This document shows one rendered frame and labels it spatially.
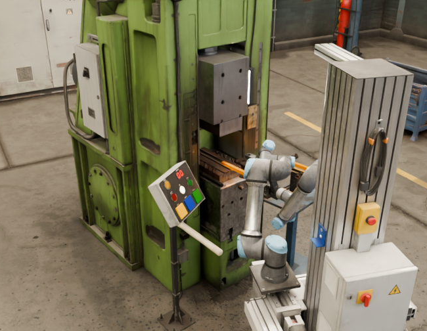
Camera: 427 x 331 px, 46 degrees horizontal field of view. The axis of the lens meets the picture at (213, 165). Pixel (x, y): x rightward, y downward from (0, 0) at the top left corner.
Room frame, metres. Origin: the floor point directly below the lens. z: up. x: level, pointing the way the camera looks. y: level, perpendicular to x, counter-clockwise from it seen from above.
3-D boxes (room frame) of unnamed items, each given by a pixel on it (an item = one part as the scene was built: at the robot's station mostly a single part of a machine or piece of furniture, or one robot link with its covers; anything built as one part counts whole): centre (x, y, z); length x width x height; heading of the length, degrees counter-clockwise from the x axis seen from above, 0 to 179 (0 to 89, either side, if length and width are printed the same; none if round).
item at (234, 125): (3.27, 0.02, 1.32); 0.42 x 0.20 x 0.10; 39
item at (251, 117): (3.41, -0.28, 1.27); 0.09 x 0.02 x 0.17; 129
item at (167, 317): (2.69, 0.26, 0.05); 0.22 x 0.22 x 0.09; 39
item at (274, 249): (2.19, -0.33, 0.98); 0.13 x 0.12 x 0.14; 79
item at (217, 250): (2.82, 0.09, 0.62); 0.44 x 0.05 x 0.05; 39
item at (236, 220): (3.31, -0.02, 0.69); 0.56 x 0.38 x 0.45; 39
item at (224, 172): (3.27, 0.02, 0.96); 0.42 x 0.20 x 0.09; 39
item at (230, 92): (3.30, -0.02, 1.56); 0.42 x 0.39 x 0.40; 39
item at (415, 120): (6.55, -2.55, 0.36); 1.20 x 0.80 x 0.72; 34
